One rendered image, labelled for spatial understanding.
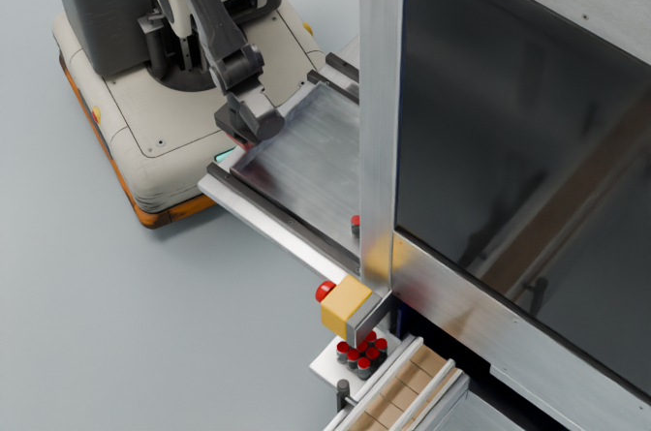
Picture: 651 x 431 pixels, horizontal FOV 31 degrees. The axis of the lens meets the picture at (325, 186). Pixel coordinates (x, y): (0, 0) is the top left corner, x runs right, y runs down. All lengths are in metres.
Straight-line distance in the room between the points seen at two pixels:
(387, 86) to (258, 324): 1.62
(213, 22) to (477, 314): 0.63
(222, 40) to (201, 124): 1.10
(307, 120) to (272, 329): 0.89
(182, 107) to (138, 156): 0.18
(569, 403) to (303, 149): 0.74
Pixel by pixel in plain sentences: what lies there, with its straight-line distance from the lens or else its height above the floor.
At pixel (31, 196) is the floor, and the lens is 3.36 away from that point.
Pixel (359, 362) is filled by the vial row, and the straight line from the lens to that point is 1.96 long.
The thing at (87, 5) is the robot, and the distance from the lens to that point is 2.95.
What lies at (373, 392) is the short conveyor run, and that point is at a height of 0.97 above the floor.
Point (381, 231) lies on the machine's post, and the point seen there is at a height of 1.18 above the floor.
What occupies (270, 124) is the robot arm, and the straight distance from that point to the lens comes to 2.02.
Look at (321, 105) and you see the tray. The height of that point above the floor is 0.88.
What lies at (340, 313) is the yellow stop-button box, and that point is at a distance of 1.89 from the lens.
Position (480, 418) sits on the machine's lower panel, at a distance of 2.07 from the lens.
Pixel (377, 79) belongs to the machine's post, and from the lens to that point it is 1.50.
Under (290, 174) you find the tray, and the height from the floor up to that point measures 0.88.
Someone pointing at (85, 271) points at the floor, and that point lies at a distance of 3.19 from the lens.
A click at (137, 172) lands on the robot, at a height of 0.27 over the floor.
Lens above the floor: 2.70
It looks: 56 degrees down
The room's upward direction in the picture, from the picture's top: 3 degrees counter-clockwise
